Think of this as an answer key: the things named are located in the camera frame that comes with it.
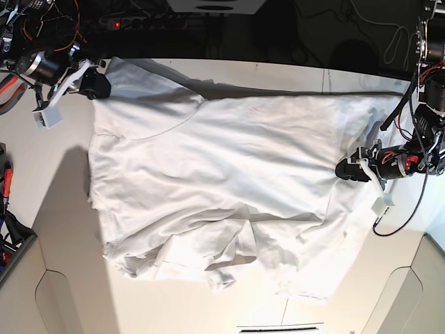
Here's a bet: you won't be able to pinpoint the white t-shirt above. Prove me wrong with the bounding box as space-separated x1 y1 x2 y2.
88 58 398 301

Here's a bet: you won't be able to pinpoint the white cable on floor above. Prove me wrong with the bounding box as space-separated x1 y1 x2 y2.
340 0 423 67

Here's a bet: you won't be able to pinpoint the white speaker box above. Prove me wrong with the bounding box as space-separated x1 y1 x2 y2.
167 0 266 15

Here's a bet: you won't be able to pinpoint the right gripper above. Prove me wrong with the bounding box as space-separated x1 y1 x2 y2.
19 51 111 100

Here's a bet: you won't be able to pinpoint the orange grey pliers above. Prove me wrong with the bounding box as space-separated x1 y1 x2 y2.
1 74 28 115

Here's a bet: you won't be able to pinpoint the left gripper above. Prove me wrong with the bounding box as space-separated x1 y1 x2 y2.
335 144 421 182

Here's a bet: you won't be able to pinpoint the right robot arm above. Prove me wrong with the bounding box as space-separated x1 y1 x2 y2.
1 1 111 106

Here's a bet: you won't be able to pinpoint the power strip with red light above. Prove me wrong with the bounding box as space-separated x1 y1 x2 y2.
99 17 190 31

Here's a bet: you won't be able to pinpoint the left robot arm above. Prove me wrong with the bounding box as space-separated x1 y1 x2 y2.
335 1 444 182

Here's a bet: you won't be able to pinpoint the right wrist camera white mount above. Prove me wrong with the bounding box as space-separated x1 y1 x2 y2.
31 58 100 130

